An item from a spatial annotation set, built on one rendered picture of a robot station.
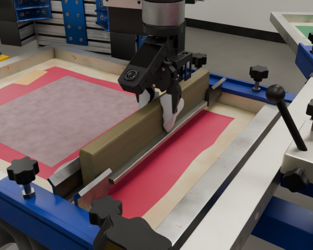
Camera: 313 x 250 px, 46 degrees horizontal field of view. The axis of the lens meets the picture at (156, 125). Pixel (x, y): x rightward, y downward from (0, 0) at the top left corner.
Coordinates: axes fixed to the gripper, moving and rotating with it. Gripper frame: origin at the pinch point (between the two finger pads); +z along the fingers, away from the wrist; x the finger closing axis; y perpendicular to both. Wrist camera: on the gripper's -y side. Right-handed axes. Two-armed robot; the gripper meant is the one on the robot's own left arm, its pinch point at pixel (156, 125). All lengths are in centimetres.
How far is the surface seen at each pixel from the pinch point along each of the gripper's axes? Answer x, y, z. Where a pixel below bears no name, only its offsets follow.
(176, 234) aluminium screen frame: -17.3, -21.1, 1.9
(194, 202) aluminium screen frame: -16.3, -14.0, 1.9
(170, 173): -7.0, -5.9, 5.4
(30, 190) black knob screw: 5.0, -27.6, -0.2
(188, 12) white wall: 200, 380, 82
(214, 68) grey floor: 106, 266, 100
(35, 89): 43.5, 5.4, 5.4
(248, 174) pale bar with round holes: -22.5, -9.1, -3.2
